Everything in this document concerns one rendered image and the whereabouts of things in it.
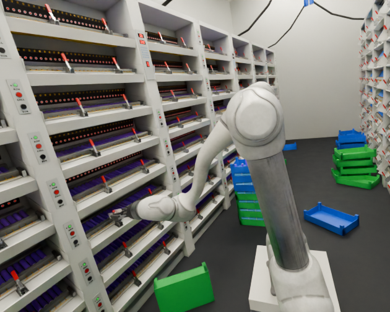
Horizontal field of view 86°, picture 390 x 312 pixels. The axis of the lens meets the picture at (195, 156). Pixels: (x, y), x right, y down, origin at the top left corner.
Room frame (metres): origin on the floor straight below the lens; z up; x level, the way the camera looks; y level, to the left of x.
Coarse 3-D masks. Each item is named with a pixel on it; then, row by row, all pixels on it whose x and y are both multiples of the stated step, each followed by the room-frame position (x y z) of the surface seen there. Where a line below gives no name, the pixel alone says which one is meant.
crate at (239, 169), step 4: (236, 160) 1.77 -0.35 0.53; (240, 160) 1.78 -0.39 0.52; (244, 160) 1.76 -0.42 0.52; (232, 164) 1.61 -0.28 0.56; (236, 164) 1.78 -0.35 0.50; (240, 164) 1.78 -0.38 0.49; (244, 164) 1.76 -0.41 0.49; (232, 168) 1.61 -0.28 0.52; (236, 168) 1.59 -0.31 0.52; (240, 168) 1.58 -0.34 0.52; (244, 168) 1.57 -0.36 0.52; (232, 172) 1.61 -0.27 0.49; (236, 172) 1.60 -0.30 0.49; (240, 172) 1.58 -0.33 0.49; (244, 172) 1.57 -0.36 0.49; (248, 172) 1.55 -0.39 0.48
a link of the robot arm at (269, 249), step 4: (268, 236) 0.75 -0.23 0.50; (304, 236) 0.70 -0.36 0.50; (268, 240) 0.74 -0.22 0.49; (268, 244) 0.74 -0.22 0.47; (268, 248) 0.73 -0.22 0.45; (308, 248) 0.68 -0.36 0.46; (268, 252) 0.73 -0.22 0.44; (272, 252) 0.69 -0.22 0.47; (308, 252) 0.66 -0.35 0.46; (268, 256) 0.74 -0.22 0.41
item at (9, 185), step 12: (0, 156) 0.86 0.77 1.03; (12, 156) 0.87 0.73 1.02; (0, 168) 0.82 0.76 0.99; (12, 168) 0.86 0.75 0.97; (24, 168) 0.82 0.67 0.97; (0, 180) 0.76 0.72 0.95; (12, 180) 0.76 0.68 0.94; (24, 180) 0.77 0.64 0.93; (36, 180) 0.78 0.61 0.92; (0, 192) 0.69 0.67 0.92; (12, 192) 0.72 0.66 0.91; (24, 192) 0.75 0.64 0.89
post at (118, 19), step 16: (128, 0) 1.36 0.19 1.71; (112, 16) 1.43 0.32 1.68; (128, 16) 1.35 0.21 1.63; (144, 32) 1.42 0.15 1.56; (128, 48) 1.39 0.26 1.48; (144, 80) 1.35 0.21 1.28; (128, 96) 1.46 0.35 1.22; (144, 96) 1.37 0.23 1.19; (160, 128) 1.37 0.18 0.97; (160, 144) 1.35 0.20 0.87; (160, 176) 1.39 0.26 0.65; (176, 176) 1.41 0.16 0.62; (176, 224) 1.37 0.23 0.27; (192, 240) 1.41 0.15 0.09
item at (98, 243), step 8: (152, 184) 1.43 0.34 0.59; (160, 184) 1.38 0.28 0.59; (168, 184) 1.36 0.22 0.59; (168, 192) 1.34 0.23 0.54; (128, 224) 1.03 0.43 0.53; (96, 232) 0.96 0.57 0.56; (104, 232) 0.96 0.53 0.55; (112, 232) 0.96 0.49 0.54; (120, 232) 0.99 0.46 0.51; (88, 240) 0.85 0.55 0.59; (96, 240) 0.91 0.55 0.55; (104, 240) 0.91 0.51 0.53; (112, 240) 0.95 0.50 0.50; (96, 248) 0.88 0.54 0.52
